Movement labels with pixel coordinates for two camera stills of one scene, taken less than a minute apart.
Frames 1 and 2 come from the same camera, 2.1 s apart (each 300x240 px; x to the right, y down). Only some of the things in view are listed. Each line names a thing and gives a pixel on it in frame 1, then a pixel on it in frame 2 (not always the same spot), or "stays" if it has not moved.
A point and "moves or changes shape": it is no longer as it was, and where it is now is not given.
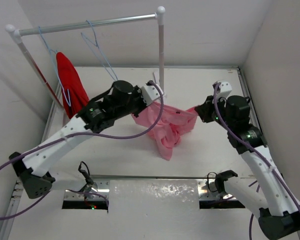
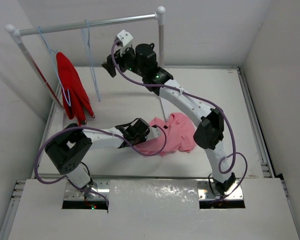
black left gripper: x=137 y=91 to x=144 y=134
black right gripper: x=202 y=112 to x=119 y=58
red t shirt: x=74 y=94 stays
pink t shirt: x=174 y=124 moves or changes shape
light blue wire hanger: x=97 y=51 to x=86 y=34
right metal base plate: x=207 y=191 stays
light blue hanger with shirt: x=69 y=82 stays
